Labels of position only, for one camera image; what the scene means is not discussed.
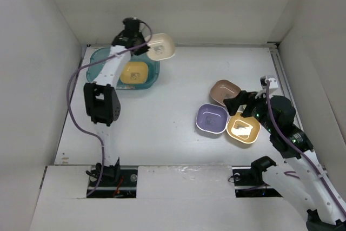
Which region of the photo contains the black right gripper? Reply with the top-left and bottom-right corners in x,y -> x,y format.
223,89 -> 277,134

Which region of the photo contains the brown panda plate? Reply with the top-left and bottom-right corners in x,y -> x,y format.
210,80 -> 241,107

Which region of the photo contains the orange panda plate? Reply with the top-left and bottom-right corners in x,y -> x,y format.
120,62 -> 149,84

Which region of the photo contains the large purple panda plate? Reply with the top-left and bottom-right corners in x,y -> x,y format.
195,103 -> 229,134

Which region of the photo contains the cream panda plate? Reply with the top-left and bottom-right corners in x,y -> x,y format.
145,33 -> 175,61

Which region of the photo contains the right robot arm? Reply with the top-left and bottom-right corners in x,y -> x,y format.
223,91 -> 345,230

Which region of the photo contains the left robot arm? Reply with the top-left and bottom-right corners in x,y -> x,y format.
83,17 -> 149,186

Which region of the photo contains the yellow plate near right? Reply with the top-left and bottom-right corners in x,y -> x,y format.
226,111 -> 261,144

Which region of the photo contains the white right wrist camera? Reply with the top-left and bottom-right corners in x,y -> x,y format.
259,75 -> 279,95

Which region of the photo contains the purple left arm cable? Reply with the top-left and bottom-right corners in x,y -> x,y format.
66,21 -> 154,196

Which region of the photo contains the aluminium frame rail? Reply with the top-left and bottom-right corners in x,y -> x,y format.
267,42 -> 299,118

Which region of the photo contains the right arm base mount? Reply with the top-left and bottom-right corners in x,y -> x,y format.
228,168 -> 281,198

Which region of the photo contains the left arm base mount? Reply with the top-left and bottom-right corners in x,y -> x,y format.
86,160 -> 138,199

